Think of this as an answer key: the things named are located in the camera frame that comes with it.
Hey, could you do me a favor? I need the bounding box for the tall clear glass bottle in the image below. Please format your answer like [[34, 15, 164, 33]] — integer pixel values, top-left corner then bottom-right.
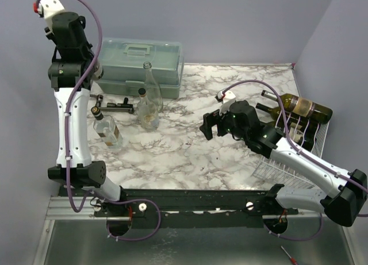
[[143, 62, 163, 113]]

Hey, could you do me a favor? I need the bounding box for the green wine bottle silver neck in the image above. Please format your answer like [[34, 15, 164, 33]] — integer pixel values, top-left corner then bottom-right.
[[91, 61, 104, 81]]

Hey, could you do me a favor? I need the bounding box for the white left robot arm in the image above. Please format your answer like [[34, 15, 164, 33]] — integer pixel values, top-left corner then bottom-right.
[[45, 11, 128, 216]]

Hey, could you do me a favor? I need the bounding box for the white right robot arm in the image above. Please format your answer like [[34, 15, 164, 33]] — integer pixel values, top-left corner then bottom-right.
[[200, 101, 367, 227]]

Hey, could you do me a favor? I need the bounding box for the wine bottle on rack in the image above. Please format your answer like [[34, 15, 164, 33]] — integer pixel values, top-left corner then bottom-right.
[[255, 103, 281, 120], [261, 90, 333, 124]]

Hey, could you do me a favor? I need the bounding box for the top wine bottle on rack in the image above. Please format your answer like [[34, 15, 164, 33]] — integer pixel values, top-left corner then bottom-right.
[[261, 90, 333, 124]]

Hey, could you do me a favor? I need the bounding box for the small clear black-capped bottle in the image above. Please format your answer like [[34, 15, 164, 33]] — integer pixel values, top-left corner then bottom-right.
[[137, 88, 159, 130]]

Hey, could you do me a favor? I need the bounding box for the clear flat liquor bottle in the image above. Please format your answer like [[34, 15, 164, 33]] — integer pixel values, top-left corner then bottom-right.
[[91, 106, 122, 151]]

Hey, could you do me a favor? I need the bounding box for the translucent green storage box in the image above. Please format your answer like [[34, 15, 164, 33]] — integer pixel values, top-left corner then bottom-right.
[[96, 37, 184, 99]]

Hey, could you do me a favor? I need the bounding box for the black metal pipe fitting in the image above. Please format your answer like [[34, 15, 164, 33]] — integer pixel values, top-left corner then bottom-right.
[[90, 94, 135, 114]]

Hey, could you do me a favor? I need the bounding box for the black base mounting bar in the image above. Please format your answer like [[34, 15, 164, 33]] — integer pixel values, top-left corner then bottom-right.
[[59, 187, 300, 230]]

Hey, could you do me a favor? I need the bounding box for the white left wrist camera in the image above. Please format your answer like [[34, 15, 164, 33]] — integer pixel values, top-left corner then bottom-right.
[[33, 0, 65, 20]]

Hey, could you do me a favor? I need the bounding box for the white wire wine rack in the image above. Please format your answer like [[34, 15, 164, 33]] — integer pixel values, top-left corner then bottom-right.
[[253, 124, 333, 191]]

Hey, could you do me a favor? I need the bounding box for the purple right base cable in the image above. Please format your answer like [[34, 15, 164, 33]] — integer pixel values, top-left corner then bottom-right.
[[263, 210, 324, 242]]

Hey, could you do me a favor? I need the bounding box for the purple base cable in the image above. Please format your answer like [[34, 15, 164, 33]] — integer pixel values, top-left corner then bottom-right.
[[108, 198, 164, 243], [263, 210, 324, 242]]

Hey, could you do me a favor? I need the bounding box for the red handled screwdriver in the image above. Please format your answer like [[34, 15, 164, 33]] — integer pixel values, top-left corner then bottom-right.
[[281, 246, 298, 265]]

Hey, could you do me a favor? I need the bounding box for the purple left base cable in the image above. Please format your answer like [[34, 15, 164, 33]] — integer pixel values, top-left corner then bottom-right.
[[108, 198, 164, 243]]

